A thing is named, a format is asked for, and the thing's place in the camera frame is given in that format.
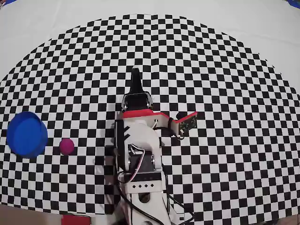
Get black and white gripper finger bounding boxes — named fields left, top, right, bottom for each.
left=130, top=67, right=145, bottom=95

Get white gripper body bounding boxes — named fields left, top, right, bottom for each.
left=121, top=91, right=154, bottom=113

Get magenta faceted ball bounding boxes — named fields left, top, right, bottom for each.
left=59, top=138, right=75, bottom=156

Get blue round box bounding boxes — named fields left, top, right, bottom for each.
left=6, top=111, right=49, bottom=158

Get checkerboard printed white sheet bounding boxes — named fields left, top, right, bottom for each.
left=0, top=0, right=300, bottom=223

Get red flat object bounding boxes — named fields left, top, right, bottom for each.
left=61, top=215, right=91, bottom=225

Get thin black camera cable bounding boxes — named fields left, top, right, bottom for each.
left=167, top=118, right=186, bottom=140

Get white red servo wire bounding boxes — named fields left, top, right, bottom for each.
left=118, top=145, right=147, bottom=183

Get green camera circuit board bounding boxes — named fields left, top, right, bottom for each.
left=179, top=112, right=198, bottom=138

